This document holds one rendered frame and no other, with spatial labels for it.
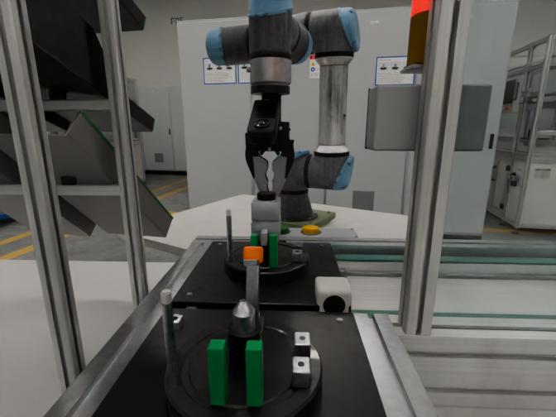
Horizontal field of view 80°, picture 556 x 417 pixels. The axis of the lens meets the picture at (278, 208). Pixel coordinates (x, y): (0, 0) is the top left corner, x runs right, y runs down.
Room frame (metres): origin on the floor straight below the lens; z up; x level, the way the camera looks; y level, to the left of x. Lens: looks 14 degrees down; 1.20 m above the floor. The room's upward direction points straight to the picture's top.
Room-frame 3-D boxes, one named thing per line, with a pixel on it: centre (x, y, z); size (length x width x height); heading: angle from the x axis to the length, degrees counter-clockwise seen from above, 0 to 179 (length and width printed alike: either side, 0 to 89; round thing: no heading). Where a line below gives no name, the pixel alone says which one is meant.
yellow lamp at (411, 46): (0.39, -0.17, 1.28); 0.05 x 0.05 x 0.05
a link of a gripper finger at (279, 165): (0.64, 0.00, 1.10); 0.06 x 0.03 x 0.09; 178
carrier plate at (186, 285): (0.51, 0.02, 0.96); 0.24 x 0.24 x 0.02; 88
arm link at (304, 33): (0.74, -0.01, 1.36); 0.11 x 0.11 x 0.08; 68
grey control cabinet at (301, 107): (3.83, -0.09, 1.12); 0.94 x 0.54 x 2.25; 79
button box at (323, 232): (0.72, -0.08, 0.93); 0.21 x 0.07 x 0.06; 88
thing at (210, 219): (1.12, -0.02, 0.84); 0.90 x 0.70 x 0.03; 59
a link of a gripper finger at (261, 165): (0.64, 0.03, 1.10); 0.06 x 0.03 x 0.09; 178
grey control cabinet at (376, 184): (3.67, -0.95, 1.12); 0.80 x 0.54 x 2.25; 79
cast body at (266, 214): (0.50, 0.02, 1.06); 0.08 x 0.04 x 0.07; 177
